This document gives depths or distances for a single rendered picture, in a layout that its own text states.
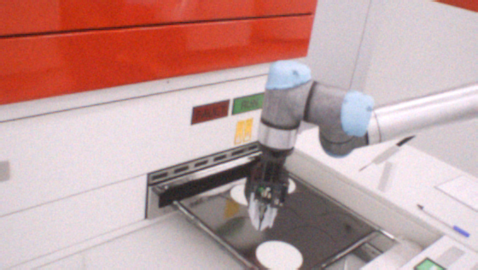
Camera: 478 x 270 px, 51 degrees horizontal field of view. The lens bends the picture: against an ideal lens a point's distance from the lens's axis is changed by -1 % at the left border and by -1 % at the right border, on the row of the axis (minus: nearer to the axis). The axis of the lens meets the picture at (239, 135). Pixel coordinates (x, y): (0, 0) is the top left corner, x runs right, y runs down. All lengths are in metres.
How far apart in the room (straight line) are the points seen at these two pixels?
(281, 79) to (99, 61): 0.33
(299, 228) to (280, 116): 0.39
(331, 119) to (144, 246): 0.57
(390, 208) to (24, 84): 0.87
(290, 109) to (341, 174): 0.50
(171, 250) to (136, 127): 0.30
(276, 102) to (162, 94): 0.32
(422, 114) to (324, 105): 0.23
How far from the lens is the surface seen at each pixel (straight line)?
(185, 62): 1.06
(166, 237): 1.25
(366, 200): 1.32
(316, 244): 1.17
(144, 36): 0.98
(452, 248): 1.21
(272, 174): 0.93
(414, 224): 1.27
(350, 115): 0.86
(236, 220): 1.20
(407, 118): 1.00
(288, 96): 0.87
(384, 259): 1.23
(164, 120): 1.15
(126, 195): 1.19
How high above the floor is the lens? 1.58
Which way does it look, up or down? 26 degrees down
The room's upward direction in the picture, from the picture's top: 8 degrees clockwise
